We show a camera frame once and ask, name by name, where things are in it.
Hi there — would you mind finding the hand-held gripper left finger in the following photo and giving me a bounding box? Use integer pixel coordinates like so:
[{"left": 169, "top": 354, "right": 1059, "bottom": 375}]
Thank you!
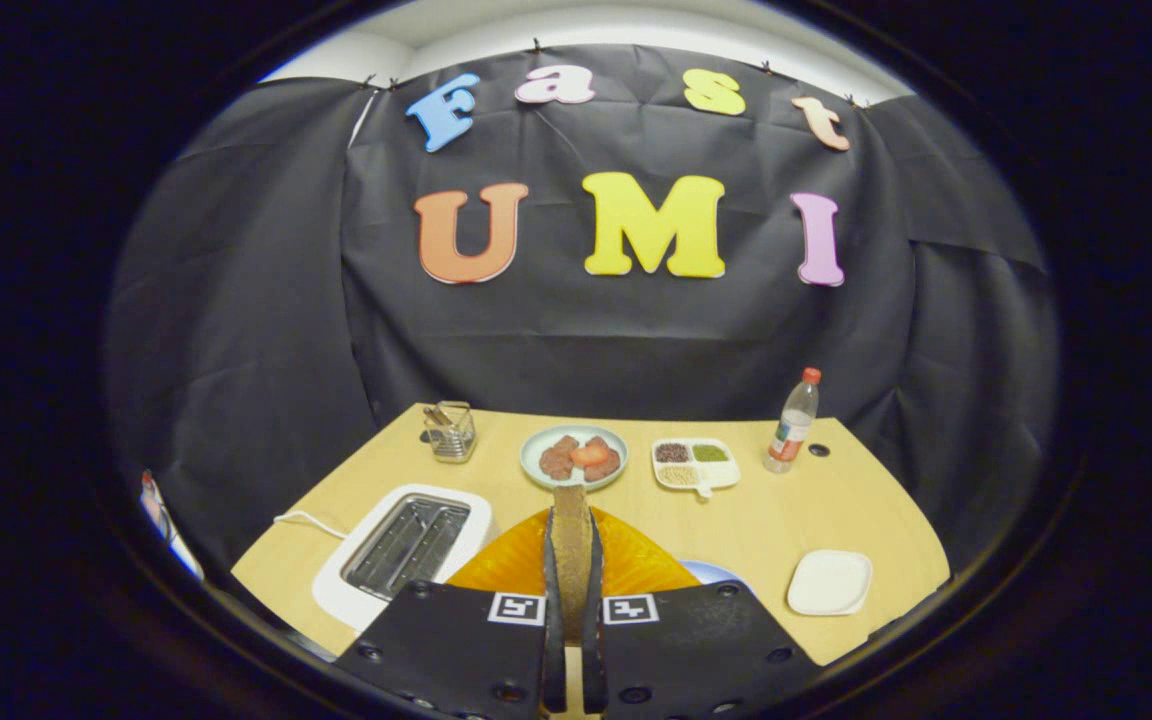
[{"left": 334, "top": 505, "right": 569, "bottom": 720}]

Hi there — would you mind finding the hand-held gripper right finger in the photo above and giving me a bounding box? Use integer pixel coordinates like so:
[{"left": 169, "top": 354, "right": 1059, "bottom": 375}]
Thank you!
[{"left": 581, "top": 505, "right": 822, "bottom": 720}]

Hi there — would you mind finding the brown toast slice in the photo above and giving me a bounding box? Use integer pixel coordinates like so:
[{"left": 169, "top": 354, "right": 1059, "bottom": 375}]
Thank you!
[{"left": 548, "top": 484, "right": 597, "bottom": 646}]

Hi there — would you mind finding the blue round plate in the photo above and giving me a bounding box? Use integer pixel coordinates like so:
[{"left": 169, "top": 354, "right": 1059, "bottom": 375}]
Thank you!
[{"left": 678, "top": 560, "right": 752, "bottom": 596}]

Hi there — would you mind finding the brown meat slice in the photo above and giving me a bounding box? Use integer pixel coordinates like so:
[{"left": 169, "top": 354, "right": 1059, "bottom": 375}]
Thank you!
[
  {"left": 584, "top": 437, "right": 623, "bottom": 483},
  {"left": 539, "top": 435, "right": 578, "bottom": 481}
]

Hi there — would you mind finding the pale green round plate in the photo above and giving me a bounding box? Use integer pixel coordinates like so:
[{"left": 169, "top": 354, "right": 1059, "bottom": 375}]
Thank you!
[{"left": 520, "top": 425, "right": 629, "bottom": 492}]

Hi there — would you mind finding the clear utensil holder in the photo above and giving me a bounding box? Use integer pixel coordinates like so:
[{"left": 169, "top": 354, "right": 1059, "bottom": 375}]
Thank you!
[{"left": 423, "top": 400, "right": 478, "bottom": 465}]

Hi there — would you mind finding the white divided tray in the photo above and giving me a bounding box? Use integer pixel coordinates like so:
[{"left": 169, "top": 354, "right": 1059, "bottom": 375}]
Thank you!
[{"left": 650, "top": 437, "right": 742, "bottom": 499}]

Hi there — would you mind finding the white toaster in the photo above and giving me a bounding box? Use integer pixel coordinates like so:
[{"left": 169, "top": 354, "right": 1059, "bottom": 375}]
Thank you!
[{"left": 311, "top": 484, "right": 494, "bottom": 633}]

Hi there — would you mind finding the white square plate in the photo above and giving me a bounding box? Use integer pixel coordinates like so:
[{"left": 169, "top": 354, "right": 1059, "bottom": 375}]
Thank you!
[{"left": 787, "top": 549, "right": 874, "bottom": 617}]

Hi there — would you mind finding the black backdrop cloth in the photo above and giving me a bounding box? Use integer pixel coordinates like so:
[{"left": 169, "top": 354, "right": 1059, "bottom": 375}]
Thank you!
[{"left": 101, "top": 42, "right": 1062, "bottom": 591}]

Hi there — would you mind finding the clear bottle with red cap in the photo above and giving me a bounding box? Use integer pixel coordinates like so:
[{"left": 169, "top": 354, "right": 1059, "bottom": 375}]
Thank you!
[{"left": 764, "top": 367, "right": 822, "bottom": 474}]

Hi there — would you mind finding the red white blue object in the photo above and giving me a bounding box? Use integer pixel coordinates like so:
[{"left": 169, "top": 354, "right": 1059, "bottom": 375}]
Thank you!
[{"left": 139, "top": 470, "right": 205, "bottom": 583}]

